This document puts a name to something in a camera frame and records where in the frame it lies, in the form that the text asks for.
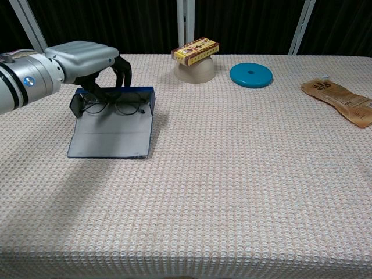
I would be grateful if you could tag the beige woven tablecloth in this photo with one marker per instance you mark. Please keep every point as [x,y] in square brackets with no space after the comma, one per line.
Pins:
[218,189]

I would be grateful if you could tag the blue glasses case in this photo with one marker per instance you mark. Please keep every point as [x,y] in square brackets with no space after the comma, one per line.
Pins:
[110,136]

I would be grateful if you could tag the teal round disc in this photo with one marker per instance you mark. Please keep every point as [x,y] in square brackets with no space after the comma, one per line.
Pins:
[251,76]

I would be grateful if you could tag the white partition post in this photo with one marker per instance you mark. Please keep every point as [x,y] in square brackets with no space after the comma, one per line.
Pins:
[185,20]
[302,26]
[29,23]

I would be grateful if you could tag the yellow red cardboard box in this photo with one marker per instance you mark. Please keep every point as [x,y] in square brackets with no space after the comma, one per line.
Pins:
[194,50]

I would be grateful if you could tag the brown snack packet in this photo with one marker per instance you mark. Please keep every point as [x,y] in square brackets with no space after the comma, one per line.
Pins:
[340,100]

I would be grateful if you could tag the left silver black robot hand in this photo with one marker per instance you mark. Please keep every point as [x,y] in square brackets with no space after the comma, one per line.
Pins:
[84,58]

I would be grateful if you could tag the beige upturned bowl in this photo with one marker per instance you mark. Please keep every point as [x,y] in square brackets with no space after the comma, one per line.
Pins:
[197,72]

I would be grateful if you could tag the dark partition panel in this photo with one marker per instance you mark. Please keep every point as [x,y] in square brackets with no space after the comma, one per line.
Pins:
[110,20]
[343,26]
[10,26]
[247,23]

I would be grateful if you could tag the black thin-frame eyeglasses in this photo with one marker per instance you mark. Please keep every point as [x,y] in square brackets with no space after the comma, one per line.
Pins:
[125,109]

